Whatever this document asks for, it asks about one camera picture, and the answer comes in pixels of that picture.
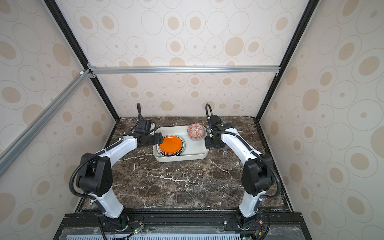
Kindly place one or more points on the black frame post left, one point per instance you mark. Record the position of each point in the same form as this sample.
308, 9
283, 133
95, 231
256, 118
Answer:
53, 8

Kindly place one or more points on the black frame post right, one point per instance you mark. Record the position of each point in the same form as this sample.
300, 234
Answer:
303, 23

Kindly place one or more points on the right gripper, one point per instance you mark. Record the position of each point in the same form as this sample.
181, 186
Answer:
208, 143

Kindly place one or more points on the horizontal aluminium rail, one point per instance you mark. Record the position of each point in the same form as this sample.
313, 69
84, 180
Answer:
185, 70

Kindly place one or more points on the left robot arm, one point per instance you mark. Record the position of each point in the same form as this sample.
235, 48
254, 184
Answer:
93, 178

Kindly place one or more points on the purple bowl patterned inside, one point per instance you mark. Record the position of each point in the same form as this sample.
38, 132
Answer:
196, 131

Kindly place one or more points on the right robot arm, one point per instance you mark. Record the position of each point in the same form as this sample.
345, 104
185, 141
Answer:
259, 179

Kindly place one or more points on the black round plate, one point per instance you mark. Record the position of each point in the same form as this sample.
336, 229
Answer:
172, 153

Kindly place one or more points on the mint green flower plate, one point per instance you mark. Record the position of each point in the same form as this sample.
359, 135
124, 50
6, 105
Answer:
183, 147

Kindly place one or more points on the orange bowl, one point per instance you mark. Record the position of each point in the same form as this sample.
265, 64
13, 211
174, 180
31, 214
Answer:
171, 144

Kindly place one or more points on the left diagonal aluminium rail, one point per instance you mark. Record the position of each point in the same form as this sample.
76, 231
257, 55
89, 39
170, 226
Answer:
25, 138

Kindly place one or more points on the black frame post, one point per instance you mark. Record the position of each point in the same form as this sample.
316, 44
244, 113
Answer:
303, 23
53, 8

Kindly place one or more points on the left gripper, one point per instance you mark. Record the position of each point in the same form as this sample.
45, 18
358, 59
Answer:
159, 139

